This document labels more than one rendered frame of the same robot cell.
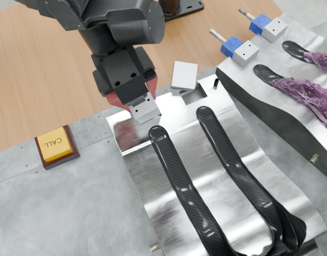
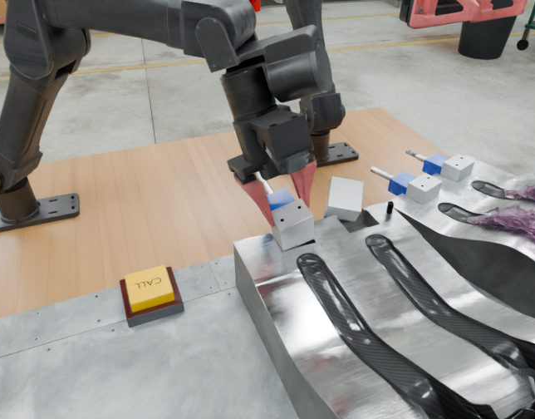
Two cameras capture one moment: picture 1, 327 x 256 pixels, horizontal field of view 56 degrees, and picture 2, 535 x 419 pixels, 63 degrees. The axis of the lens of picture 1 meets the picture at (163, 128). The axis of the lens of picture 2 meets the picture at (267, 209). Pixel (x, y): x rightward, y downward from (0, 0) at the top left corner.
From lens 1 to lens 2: 0.24 m
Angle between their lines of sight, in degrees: 28
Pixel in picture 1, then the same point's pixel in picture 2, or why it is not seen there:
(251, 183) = (468, 327)
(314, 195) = not seen: outside the picture
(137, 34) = (301, 71)
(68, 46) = (182, 189)
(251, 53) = (431, 184)
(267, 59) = (455, 197)
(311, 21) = not seen: hidden behind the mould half
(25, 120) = (108, 263)
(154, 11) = (322, 53)
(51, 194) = (130, 362)
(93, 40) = (242, 92)
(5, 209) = (50, 381)
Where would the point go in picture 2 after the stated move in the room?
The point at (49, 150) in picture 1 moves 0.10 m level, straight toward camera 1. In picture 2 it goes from (140, 292) to (182, 333)
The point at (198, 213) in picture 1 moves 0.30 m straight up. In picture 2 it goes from (387, 366) to (468, 85)
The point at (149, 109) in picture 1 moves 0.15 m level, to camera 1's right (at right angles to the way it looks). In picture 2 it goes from (300, 219) to (414, 221)
